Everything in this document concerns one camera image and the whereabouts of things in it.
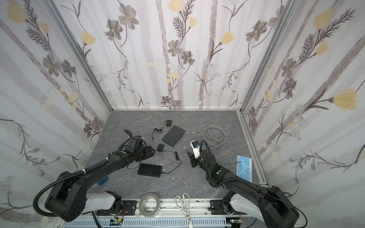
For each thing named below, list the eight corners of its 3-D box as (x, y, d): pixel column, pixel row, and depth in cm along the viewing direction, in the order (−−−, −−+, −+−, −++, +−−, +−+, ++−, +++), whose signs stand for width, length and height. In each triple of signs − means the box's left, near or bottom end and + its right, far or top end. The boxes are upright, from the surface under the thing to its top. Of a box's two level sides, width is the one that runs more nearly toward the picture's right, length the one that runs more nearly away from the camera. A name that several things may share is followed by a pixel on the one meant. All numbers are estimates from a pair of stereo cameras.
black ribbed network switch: (138, 175, 87) (137, 173, 85) (141, 165, 91) (140, 163, 89) (160, 177, 86) (160, 175, 84) (162, 167, 90) (162, 165, 88)
